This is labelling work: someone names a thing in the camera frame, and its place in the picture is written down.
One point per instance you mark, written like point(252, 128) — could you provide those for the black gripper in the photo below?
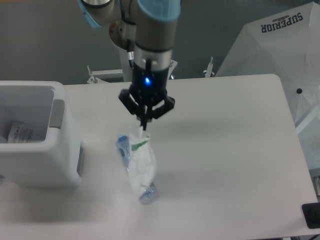
point(148, 88)

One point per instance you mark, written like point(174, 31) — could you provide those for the white metal base bracket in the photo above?
point(118, 75)

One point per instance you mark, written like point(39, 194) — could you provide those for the clear plastic bag green stripe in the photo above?
point(142, 166)

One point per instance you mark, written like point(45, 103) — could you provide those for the white umbrella with lettering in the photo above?
point(286, 44)

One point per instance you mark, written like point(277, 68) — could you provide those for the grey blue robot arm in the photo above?
point(149, 27)

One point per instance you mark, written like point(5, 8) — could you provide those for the crushed clear plastic bottle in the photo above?
point(122, 144)

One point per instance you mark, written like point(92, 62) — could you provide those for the black device at table edge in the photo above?
point(311, 212)

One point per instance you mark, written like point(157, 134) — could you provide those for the white plastic trash can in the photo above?
point(54, 156)

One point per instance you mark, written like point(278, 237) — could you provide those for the white printed paper trash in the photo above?
point(20, 133)

